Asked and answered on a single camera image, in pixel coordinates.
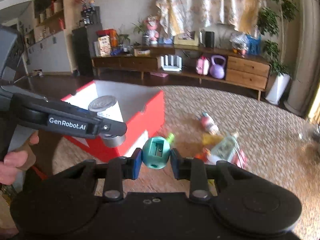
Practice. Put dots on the white tin can silver lid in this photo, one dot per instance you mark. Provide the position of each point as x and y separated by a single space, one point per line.
108 107

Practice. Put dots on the red cardboard box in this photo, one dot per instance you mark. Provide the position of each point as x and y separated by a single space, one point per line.
142 109

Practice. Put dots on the white planter pot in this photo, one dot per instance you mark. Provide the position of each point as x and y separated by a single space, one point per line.
277 89

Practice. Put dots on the person's left hand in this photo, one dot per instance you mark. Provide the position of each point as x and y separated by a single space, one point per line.
18 160

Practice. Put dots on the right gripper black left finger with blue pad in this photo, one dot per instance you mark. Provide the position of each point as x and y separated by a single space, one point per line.
114 173

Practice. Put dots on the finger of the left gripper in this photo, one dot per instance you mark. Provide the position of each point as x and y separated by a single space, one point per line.
64 118

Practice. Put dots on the black speaker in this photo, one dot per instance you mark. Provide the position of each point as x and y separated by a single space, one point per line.
209 39

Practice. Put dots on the teal round pencil sharpener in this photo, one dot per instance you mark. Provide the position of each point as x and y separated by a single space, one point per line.
156 153

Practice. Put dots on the orange red toy figure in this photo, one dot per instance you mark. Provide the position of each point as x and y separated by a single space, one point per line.
204 155

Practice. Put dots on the cereal box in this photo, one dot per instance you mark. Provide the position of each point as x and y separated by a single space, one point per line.
104 46

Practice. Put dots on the purple kettlebell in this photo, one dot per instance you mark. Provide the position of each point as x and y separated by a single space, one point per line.
218 70

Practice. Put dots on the wooden wall shelf unit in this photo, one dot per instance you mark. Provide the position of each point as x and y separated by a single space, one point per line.
47 28

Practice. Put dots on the pink binder clip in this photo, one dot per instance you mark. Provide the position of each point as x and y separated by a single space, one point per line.
239 159

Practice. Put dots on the white wifi router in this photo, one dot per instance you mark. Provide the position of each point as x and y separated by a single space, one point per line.
171 63

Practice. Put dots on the pink small toy bottle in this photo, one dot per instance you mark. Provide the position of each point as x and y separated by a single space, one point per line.
208 124

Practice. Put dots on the long wooden tv sideboard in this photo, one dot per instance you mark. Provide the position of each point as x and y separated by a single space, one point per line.
247 71

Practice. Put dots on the pink plush doll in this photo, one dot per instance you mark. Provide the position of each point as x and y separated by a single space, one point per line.
152 26

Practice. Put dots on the black tall cabinet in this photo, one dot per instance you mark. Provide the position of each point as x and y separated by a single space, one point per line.
83 39

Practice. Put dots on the plastic bag with fruit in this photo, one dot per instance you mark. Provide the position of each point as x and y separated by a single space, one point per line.
239 42

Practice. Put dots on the orange juice bottle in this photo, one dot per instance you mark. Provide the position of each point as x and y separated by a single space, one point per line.
113 38

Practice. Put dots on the yellow small box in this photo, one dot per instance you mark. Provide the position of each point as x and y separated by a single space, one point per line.
211 140

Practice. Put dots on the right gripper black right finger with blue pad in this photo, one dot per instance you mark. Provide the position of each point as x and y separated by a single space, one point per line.
195 171

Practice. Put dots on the floral curtain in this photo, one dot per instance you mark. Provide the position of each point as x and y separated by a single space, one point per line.
178 16

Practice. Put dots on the green small battery tube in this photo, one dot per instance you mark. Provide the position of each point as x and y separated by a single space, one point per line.
170 138

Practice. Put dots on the cream picture frame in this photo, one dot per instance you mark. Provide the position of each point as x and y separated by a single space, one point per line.
190 38

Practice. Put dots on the pink flat box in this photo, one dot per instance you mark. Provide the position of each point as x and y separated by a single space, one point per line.
162 75

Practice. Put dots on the green potted tree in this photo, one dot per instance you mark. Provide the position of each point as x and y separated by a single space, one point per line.
271 22

